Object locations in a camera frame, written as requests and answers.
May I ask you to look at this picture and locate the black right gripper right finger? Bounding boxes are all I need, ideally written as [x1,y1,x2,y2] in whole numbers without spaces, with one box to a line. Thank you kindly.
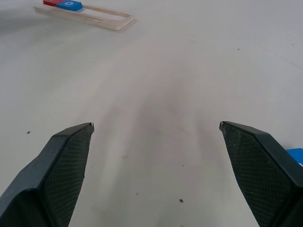
[219,121,303,227]

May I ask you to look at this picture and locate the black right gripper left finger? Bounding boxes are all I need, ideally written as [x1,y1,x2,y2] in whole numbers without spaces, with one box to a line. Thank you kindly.
[0,122,95,227]

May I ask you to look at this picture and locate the blue letter tile t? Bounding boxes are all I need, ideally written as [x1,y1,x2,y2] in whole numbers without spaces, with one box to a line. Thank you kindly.
[285,148,303,168]

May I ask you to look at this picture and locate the wooden tile holder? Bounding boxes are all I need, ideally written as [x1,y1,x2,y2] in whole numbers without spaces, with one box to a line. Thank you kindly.
[34,3,137,32]

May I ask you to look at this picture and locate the blue letter o block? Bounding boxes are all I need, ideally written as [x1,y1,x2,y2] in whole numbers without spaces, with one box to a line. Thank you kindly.
[56,0,83,12]

